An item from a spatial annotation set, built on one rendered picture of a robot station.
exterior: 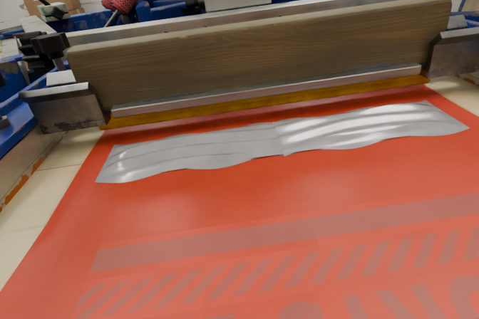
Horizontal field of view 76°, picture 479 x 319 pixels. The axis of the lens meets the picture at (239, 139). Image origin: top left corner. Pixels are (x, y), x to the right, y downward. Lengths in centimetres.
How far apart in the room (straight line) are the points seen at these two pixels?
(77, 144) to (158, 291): 24
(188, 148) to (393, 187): 19
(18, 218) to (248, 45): 26
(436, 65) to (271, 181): 24
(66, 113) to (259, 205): 24
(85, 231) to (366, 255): 20
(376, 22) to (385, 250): 24
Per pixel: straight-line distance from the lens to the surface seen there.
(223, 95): 34
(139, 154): 33
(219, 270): 21
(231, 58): 34
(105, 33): 60
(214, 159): 29
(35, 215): 31
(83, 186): 32
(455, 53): 42
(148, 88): 35
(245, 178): 27
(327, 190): 25
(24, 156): 37
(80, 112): 37
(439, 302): 21
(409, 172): 28
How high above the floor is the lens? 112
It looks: 30 degrees down
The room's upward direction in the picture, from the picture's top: 8 degrees counter-clockwise
